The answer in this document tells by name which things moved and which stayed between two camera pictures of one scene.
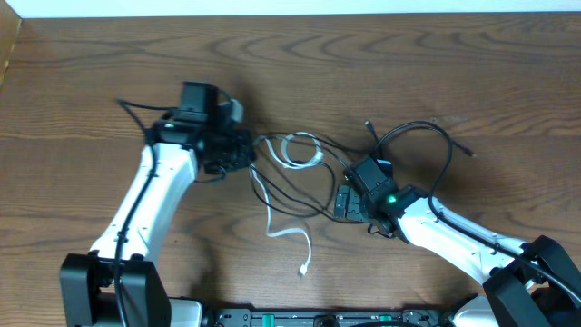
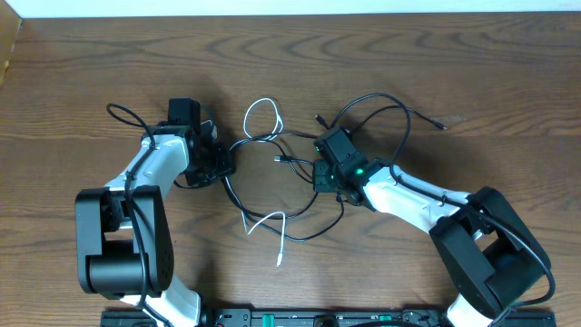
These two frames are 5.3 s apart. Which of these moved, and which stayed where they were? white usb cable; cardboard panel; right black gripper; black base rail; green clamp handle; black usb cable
Moved: white usb cable; right black gripper; black usb cable
Stayed: green clamp handle; black base rail; cardboard panel
